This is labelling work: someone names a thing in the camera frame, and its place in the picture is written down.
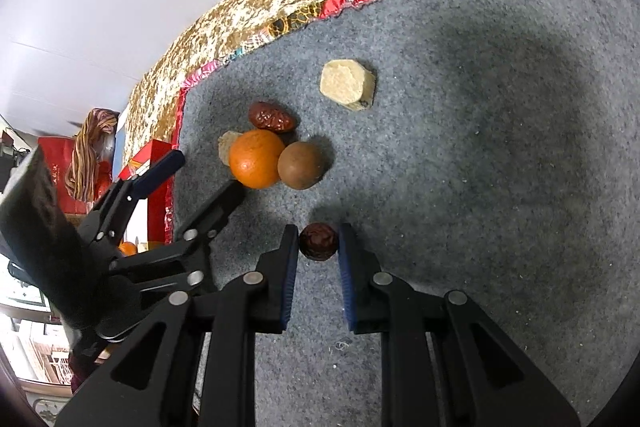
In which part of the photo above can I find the orange tangerine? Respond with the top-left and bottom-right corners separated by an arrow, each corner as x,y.
118,242 -> 138,257
229,129 -> 285,190

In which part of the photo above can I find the small beige cake block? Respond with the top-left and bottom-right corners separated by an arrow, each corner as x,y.
218,130 -> 242,167

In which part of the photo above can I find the round dark red jujube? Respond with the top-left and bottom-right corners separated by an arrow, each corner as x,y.
298,222 -> 338,261

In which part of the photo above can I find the brown round longan fruit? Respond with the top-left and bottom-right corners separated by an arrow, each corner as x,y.
278,141 -> 326,191

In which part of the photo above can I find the elongated dark red jujube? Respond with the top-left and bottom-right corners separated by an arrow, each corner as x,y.
248,101 -> 297,133

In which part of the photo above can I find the beige hexagonal cake block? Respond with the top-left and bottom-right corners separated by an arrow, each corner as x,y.
319,60 -> 376,112

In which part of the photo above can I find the striped knitted scarf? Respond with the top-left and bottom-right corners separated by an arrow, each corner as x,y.
64,108 -> 119,202

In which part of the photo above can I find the red gift bag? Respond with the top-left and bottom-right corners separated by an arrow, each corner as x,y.
38,136 -> 113,217

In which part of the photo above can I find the red and white tray box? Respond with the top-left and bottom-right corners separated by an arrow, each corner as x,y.
117,138 -> 176,253

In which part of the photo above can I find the grey felt mat red-trimmed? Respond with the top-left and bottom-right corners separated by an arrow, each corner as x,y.
174,0 -> 639,424

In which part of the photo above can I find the gold patterned tablecloth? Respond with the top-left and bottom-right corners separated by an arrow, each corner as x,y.
120,0 -> 633,153

